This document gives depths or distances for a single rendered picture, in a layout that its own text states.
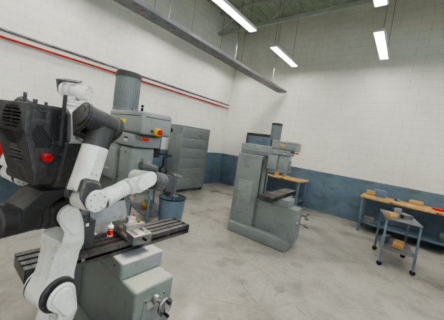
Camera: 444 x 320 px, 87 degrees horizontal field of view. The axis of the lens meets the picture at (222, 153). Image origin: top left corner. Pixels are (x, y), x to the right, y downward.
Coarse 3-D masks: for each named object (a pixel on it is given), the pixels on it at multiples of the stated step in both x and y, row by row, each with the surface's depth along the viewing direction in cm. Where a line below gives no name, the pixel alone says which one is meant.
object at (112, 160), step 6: (114, 150) 182; (108, 156) 187; (114, 156) 181; (108, 162) 187; (114, 162) 182; (108, 168) 186; (114, 168) 182; (102, 174) 192; (108, 174) 186; (114, 174) 182
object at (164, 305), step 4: (156, 296) 160; (160, 296) 161; (152, 300) 160; (156, 300) 159; (160, 300) 160; (164, 300) 154; (168, 300) 154; (156, 304) 160; (160, 304) 153; (164, 304) 155; (168, 304) 153; (160, 308) 152; (164, 308) 155; (168, 308) 159; (160, 312) 152; (164, 312) 156; (168, 316) 154
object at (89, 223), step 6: (84, 216) 161; (84, 222) 155; (90, 222) 158; (84, 228) 155; (90, 228) 159; (84, 234) 156; (90, 234) 160; (84, 240) 157; (90, 240) 160; (84, 246) 157; (90, 246) 161
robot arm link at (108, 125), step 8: (96, 112) 81; (104, 112) 85; (96, 120) 81; (104, 120) 84; (112, 120) 87; (88, 128) 81; (96, 128) 83; (104, 128) 84; (112, 128) 87; (88, 136) 83; (96, 136) 83; (104, 136) 84; (112, 136) 89; (96, 144) 82; (104, 144) 84
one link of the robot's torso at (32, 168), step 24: (24, 96) 94; (0, 120) 84; (24, 120) 77; (48, 120) 82; (72, 120) 86; (24, 144) 79; (48, 144) 83; (72, 144) 88; (24, 168) 83; (48, 168) 85; (72, 168) 92
